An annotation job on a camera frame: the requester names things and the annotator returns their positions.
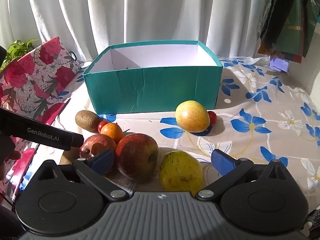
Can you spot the red cherry tomato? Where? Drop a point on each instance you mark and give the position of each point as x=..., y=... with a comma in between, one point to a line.
x=212, y=117
x=102, y=126

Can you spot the dark green plastic bag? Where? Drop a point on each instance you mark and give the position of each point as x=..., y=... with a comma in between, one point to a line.
x=312, y=25

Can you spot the brown patterned bag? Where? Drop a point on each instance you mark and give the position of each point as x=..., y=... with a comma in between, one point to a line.
x=280, y=52

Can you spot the small red apple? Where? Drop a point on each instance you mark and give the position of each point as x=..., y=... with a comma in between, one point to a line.
x=96, y=145

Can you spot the white curtain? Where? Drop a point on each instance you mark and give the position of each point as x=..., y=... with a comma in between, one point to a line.
x=140, y=12

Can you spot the teal cardboard box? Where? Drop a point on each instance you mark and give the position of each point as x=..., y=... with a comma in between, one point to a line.
x=150, y=90

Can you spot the green potted plant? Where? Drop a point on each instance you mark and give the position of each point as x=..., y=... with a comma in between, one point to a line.
x=17, y=48

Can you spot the yellow-orange mango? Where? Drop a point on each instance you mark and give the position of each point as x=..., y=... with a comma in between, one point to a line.
x=192, y=116

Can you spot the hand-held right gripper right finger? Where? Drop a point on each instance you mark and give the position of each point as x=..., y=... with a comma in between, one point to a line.
x=223, y=162

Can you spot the orange tangerine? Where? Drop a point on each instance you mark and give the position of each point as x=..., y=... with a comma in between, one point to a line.
x=112, y=132

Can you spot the small purple box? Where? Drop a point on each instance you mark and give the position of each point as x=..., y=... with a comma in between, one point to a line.
x=279, y=64

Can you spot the blue floral tablecloth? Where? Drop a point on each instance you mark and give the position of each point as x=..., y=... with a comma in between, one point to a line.
x=250, y=100

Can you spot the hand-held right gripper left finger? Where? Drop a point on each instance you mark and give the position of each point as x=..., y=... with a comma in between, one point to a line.
x=102, y=161

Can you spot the black plastic bag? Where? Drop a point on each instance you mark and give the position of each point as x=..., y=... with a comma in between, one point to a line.
x=272, y=17

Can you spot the brown kiwi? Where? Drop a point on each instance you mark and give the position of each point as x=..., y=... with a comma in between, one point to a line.
x=67, y=159
x=87, y=120

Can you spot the person's left hand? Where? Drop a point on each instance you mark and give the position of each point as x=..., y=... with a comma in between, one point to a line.
x=7, y=150

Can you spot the dark printed package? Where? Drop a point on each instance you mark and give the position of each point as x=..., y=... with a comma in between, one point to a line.
x=311, y=223

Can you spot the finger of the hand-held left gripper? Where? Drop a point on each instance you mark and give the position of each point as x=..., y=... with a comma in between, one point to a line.
x=77, y=141

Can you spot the large red apple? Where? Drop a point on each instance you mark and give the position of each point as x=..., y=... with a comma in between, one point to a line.
x=136, y=155

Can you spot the yellow green pear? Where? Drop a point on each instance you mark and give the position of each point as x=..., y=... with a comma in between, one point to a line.
x=181, y=171

